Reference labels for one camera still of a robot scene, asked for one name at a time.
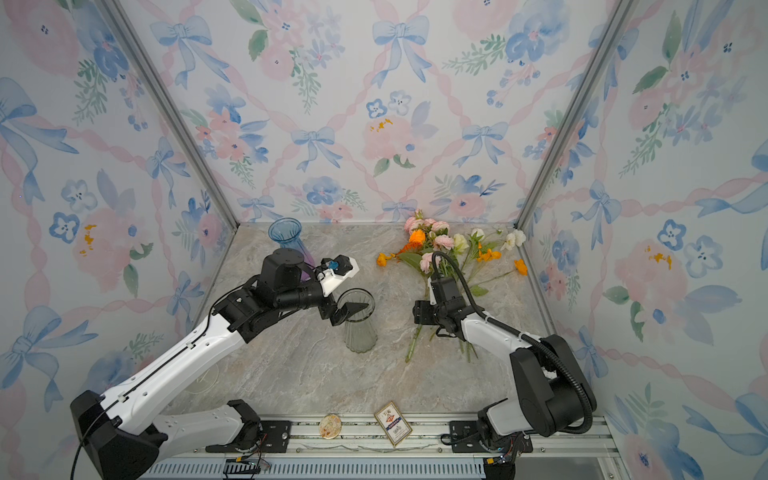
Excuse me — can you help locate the clear grey glass vase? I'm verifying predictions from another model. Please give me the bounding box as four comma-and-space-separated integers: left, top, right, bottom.
338, 288, 378, 353

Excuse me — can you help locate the pink carnation stem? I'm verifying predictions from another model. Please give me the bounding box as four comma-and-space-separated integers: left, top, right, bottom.
419, 228, 485, 279

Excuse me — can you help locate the yellow poppy flower stem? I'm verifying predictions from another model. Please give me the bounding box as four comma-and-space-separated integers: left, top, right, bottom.
441, 242, 502, 297

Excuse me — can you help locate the pink rose stem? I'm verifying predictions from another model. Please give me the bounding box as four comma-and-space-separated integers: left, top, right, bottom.
396, 209, 478, 363

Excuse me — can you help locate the white flower stem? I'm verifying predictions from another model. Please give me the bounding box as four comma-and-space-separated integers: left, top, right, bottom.
480, 228, 529, 288

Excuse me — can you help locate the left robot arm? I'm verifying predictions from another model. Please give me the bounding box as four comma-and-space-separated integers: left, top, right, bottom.
70, 248, 367, 479

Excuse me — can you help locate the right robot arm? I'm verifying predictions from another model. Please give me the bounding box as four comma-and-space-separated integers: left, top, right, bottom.
413, 276, 597, 454

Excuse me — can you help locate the blue purple glass vase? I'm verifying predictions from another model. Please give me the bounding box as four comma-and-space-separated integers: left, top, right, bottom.
267, 217, 315, 266

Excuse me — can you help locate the orange marigold flower stem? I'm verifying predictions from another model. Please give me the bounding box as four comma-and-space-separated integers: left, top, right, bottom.
375, 228, 427, 273

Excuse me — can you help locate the framed card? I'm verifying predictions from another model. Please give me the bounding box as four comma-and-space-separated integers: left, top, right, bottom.
374, 401, 413, 447

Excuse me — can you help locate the round beige coaster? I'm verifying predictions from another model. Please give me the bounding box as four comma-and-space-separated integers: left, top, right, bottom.
318, 414, 342, 440

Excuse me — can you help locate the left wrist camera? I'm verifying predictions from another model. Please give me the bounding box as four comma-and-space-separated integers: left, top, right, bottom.
315, 255, 360, 297

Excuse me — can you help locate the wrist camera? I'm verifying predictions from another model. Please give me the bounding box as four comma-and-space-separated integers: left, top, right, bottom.
431, 277, 462, 305
315, 255, 360, 297

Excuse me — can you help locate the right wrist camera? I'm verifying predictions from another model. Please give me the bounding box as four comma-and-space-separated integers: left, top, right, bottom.
431, 277, 462, 305

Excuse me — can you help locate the black corrugated cable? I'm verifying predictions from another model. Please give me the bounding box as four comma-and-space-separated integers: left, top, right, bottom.
430, 250, 595, 434

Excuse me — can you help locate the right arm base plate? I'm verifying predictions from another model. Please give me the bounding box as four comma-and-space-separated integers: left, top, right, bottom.
440, 420, 533, 456

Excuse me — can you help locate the aluminium rail frame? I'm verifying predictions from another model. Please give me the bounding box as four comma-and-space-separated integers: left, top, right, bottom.
144, 414, 629, 479

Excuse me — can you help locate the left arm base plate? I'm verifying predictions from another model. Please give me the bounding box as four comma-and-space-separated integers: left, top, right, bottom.
205, 420, 292, 454

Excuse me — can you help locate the left corner aluminium post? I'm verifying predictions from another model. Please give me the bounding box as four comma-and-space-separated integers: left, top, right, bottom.
95, 0, 239, 230

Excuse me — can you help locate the corner aluminium post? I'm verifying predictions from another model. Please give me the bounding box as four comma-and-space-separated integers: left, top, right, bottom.
515, 0, 636, 229
95, 0, 239, 230

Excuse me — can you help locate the right corner aluminium post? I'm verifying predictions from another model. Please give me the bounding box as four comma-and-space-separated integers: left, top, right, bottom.
515, 0, 636, 229

